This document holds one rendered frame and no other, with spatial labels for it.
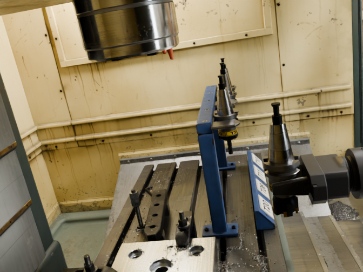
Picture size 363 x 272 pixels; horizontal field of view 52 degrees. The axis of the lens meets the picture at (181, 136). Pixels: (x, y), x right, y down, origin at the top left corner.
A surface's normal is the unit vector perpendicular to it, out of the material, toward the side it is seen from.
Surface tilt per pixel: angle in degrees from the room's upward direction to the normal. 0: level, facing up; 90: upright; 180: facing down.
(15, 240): 90
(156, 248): 0
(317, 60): 90
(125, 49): 90
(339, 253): 8
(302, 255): 7
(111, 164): 90
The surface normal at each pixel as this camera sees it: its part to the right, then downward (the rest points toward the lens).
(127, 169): -0.20, -0.72
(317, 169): -0.18, -0.93
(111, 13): -0.11, 0.33
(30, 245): 0.98, -0.11
